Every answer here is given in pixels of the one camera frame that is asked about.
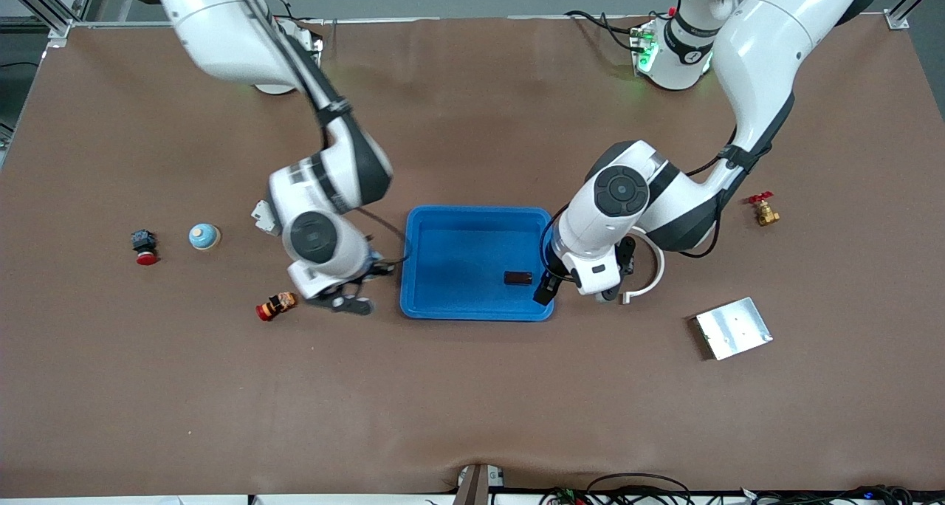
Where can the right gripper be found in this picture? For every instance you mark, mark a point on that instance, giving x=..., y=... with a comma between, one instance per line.
x=378, y=269

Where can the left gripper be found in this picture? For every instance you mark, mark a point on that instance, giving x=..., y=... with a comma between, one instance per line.
x=550, y=283

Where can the red button with black block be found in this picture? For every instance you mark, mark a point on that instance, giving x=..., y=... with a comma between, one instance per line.
x=144, y=243

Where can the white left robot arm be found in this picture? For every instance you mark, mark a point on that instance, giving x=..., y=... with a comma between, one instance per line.
x=622, y=190

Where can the dark brown capacitor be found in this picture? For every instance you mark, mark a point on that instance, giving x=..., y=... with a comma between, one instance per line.
x=518, y=277

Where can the red button with orange body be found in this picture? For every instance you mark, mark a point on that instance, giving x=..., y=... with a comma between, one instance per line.
x=277, y=306

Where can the brown table cover mat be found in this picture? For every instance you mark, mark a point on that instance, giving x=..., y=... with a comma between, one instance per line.
x=472, y=402

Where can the white curved plastic arc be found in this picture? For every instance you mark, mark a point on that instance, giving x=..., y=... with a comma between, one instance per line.
x=659, y=269

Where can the silver metal plate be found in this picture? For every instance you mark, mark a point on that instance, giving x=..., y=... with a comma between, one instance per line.
x=734, y=329

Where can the aluminium frame profile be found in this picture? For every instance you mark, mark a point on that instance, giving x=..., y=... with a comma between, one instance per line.
x=897, y=20
x=60, y=29

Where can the blue plastic tray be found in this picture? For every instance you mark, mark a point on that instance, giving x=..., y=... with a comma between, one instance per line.
x=458, y=269

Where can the grey metal table bracket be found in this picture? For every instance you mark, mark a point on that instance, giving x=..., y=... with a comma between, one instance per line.
x=476, y=486

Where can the white circuit breaker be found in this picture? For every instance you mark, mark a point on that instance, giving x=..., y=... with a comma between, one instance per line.
x=260, y=213

